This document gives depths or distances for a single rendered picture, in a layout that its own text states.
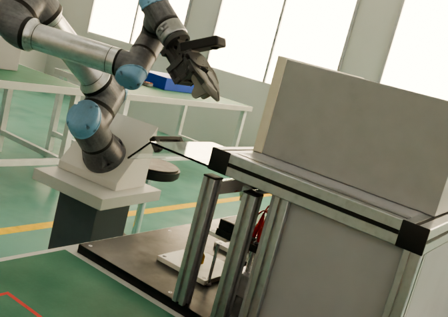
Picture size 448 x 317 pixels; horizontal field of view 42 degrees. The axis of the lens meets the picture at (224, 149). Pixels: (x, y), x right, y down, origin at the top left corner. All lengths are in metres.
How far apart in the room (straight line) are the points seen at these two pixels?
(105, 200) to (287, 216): 0.93
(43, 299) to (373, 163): 0.69
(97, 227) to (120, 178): 0.19
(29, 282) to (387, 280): 0.71
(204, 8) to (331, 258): 6.54
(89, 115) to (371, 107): 1.04
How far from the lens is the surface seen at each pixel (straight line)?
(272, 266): 1.12
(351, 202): 1.02
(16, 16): 1.73
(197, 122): 7.35
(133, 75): 1.56
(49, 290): 1.27
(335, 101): 1.15
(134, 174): 2.07
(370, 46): 6.35
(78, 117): 1.93
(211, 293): 1.36
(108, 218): 2.08
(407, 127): 1.10
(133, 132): 2.12
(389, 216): 1.00
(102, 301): 1.26
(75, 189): 1.98
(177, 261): 1.45
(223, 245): 1.64
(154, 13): 1.58
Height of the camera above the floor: 1.32
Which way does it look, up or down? 10 degrees down
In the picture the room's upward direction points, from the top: 15 degrees clockwise
